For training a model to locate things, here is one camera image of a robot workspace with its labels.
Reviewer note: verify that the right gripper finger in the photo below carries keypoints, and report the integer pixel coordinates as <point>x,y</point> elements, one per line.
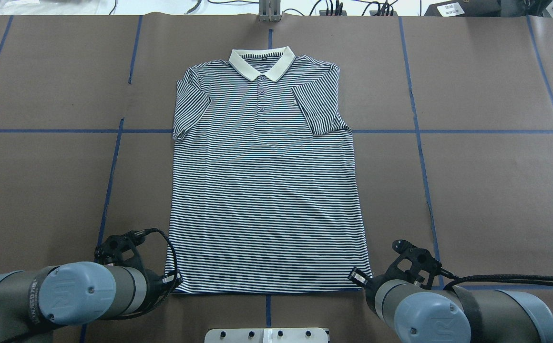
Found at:
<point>360,278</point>

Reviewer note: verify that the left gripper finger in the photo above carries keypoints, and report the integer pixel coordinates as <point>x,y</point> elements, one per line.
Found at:
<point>172,280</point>

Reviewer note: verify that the striped polo shirt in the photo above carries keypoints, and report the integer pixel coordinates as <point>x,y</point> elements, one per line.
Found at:
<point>264,189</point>

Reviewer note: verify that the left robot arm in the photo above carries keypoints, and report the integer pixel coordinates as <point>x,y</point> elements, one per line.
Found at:
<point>34,304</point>

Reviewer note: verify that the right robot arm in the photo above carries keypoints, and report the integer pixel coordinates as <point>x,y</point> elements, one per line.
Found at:
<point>417,315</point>

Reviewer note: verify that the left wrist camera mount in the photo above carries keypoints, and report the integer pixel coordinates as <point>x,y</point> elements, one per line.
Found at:
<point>121,250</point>

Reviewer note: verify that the aluminium frame post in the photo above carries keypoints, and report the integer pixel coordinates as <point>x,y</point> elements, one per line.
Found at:
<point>269,10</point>

